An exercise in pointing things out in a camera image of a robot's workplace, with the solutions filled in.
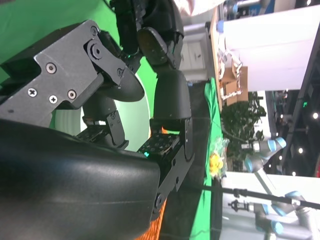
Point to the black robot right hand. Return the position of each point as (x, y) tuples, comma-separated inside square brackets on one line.
[(75, 187)]

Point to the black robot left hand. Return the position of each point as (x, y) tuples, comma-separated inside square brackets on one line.
[(155, 45)]

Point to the orange wicker basket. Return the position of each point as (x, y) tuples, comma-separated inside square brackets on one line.
[(156, 225)]

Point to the white drawer cabinet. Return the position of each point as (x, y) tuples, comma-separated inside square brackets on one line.
[(192, 52)]

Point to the brown cardboard box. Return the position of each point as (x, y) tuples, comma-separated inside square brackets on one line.
[(235, 85)]

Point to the green leafy plant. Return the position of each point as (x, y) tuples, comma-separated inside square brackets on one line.
[(240, 117)]

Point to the orange yellow food pile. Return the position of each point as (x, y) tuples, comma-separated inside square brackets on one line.
[(216, 160)]

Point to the green tablecloth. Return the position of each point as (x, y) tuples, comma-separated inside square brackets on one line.
[(25, 25)]

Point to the black stand pole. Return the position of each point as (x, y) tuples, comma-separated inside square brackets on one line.
[(250, 193)]

